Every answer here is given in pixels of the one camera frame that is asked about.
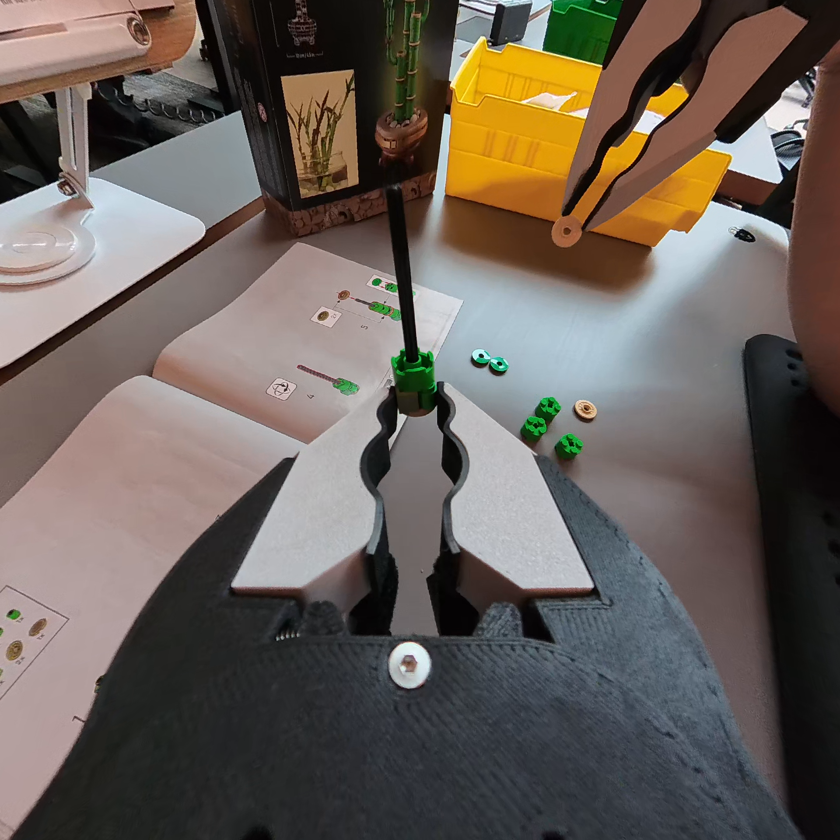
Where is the black axle rod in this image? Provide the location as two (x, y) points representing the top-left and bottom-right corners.
(386, 185), (421, 363)

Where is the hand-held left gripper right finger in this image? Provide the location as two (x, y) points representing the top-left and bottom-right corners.
(437, 385), (596, 619)

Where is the green bin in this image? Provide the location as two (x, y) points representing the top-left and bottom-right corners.
(543, 0), (624, 65)

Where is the black office chair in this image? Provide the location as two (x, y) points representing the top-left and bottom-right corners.
(769, 120), (809, 161)

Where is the green round lego brick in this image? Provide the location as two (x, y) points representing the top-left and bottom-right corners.
(392, 350), (439, 416)

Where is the dark grey box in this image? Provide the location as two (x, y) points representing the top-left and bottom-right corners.
(491, 0), (534, 46)

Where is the dark set box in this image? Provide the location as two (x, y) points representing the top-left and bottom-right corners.
(213, 0), (460, 236)

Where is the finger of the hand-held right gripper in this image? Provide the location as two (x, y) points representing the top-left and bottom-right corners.
(580, 5), (810, 232)
(564, 0), (700, 216)

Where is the instruction sheet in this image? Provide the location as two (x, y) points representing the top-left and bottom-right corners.
(0, 0), (153, 86)

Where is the black perforated panel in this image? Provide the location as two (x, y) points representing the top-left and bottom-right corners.
(743, 335), (840, 840)

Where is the person's right forearm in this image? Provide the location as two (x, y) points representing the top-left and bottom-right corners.
(786, 52), (840, 408)

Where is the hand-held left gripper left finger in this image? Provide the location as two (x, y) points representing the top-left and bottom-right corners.
(231, 387), (399, 619)

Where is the yellow bin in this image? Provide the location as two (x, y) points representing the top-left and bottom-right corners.
(445, 36), (732, 247)

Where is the open instruction booklet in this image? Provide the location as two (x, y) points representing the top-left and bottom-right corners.
(0, 243), (463, 831)

